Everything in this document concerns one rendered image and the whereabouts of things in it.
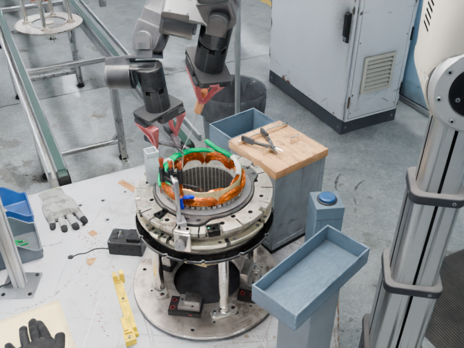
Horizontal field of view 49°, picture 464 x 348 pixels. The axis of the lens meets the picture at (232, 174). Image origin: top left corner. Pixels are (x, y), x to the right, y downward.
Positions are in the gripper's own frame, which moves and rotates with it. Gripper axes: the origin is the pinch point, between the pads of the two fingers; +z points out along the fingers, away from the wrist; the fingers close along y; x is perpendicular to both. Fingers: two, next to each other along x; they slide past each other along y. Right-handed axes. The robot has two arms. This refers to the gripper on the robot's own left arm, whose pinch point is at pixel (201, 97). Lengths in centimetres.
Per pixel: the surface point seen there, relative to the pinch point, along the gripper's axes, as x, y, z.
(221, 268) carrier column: 1.9, 24.5, 30.1
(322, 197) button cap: 29.9, 15.6, 22.4
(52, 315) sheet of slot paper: -35, 15, 56
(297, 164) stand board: 29.5, 3.0, 25.6
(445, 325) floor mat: 119, 36, 118
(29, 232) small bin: -38, -17, 68
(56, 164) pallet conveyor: -26, -52, 83
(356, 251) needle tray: 27.3, 33.5, 16.6
